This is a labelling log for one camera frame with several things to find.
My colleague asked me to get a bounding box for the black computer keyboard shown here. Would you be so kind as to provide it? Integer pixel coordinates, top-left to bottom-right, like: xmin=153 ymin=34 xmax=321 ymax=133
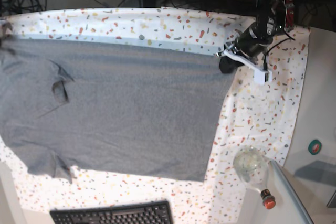
xmin=49 ymin=201 xmax=174 ymax=224

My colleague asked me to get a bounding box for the clear glass bottle red cap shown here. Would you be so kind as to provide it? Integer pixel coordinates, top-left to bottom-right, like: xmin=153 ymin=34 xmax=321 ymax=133
xmin=233 ymin=146 xmax=276 ymax=210

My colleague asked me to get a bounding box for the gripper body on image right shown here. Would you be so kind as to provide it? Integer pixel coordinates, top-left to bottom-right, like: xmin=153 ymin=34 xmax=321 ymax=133
xmin=219 ymin=24 xmax=274 ymax=74

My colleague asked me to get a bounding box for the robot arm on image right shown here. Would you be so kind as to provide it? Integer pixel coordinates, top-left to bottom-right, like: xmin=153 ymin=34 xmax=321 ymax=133
xmin=216 ymin=0 xmax=295 ymax=73

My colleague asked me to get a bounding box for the terrazzo patterned tablecloth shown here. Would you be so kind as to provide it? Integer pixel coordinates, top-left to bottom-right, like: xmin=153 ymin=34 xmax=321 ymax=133
xmin=1 ymin=8 xmax=310 ymax=223

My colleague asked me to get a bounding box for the green tape roll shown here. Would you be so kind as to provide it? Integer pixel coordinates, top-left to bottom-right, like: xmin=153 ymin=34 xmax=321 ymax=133
xmin=308 ymin=139 xmax=322 ymax=155

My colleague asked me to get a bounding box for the grey t-shirt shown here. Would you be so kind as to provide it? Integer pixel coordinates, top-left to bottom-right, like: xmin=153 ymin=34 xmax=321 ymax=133
xmin=1 ymin=38 xmax=234 ymax=182

